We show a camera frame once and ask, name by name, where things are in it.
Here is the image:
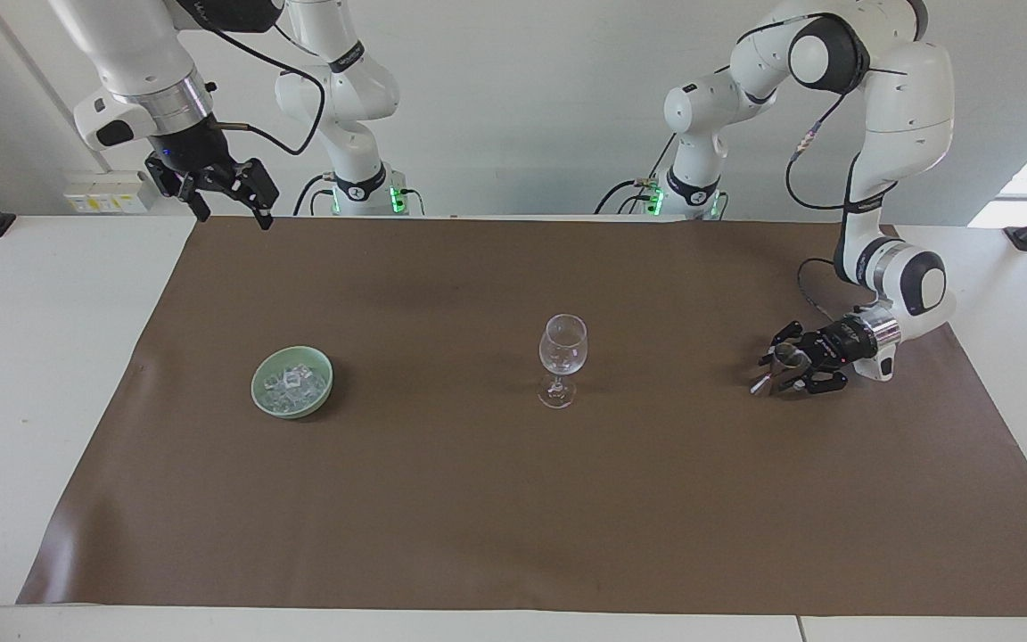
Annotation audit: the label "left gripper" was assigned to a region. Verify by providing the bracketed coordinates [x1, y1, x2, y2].
[760, 318, 881, 397]

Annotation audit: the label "green ceramic bowl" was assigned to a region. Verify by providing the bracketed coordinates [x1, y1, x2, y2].
[251, 345, 335, 421]

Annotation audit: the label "white wall socket strip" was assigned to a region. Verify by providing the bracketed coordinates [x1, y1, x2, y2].
[62, 170, 152, 215]

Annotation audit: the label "clear wine glass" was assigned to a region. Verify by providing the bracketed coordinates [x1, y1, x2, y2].
[537, 313, 589, 410]

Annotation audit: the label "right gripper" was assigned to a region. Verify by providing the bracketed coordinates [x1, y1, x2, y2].
[144, 117, 282, 232]

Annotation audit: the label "silver metal tongs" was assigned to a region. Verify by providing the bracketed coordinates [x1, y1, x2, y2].
[749, 345, 814, 396]

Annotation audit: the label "black cable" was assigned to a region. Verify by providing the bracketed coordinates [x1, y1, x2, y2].
[200, 21, 328, 158]
[796, 257, 855, 318]
[292, 173, 337, 218]
[593, 132, 678, 216]
[784, 87, 864, 213]

